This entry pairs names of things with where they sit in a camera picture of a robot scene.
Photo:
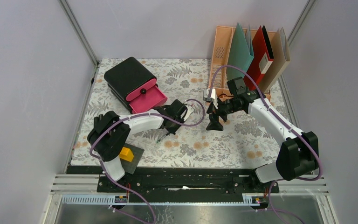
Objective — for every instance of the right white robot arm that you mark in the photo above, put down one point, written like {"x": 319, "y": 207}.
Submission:
{"x": 298, "y": 150}

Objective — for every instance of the peach plastic file organizer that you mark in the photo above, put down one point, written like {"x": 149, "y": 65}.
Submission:
{"x": 220, "y": 73}

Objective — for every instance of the black pink drawer box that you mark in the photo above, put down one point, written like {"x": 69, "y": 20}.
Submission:
{"x": 134, "y": 86}

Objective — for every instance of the teal folder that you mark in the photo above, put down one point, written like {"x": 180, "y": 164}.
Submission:
{"x": 241, "y": 52}

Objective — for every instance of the beige folder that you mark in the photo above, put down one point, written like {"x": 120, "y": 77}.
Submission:
{"x": 280, "y": 49}

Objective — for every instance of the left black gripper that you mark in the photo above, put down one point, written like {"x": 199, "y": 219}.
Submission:
{"x": 173, "y": 130}

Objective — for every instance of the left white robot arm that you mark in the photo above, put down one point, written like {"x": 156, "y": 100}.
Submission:
{"x": 110, "y": 131}

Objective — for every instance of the yellow toy block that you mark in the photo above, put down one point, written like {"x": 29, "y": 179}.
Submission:
{"x": 126, "y": 154}

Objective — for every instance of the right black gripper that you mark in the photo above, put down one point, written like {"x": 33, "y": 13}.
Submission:
{"x": 214, "y": 124}

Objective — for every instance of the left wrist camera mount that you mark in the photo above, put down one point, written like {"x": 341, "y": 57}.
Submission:
{"x": 187, "y": 113}

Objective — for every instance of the red folder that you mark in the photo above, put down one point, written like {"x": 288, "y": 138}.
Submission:
{"x": 263, "y": 55}

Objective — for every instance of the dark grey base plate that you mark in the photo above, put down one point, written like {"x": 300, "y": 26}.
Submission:
{"x": 130, "y": 167}

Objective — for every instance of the black mounting rail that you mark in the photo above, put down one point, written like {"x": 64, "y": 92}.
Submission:
{"x": 193, "y": 185}

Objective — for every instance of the floral table mat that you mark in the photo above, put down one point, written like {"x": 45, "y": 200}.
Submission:
{"x": 243, "y": 143}

